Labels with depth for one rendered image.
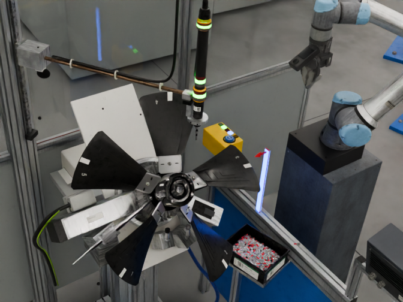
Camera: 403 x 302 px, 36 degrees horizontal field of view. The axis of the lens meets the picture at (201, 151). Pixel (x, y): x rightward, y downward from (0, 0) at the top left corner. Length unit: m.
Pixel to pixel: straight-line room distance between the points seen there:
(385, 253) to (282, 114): 1.68
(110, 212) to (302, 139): 0.93
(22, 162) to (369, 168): 1.45
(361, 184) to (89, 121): 1.22
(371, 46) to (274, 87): 2.68
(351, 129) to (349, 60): 3.23
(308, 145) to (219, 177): 0.54
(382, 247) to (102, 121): 1.10
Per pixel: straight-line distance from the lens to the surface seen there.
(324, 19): 2.23
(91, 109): 2.36
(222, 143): 2.63
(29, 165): 2.60
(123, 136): 2.39
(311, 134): 2.75
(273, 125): 3.58
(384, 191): 4.28
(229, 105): 3.25
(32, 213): 2.75
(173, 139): 2.21
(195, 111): 2.05
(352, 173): 2.71
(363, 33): 6.21
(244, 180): 2.32
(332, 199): 2.70
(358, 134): 2.49
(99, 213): 2.22
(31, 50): 2.24
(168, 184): 2.14
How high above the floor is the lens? 2.65
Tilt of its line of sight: 38 degrees down
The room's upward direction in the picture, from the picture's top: 4 degrees clockwise
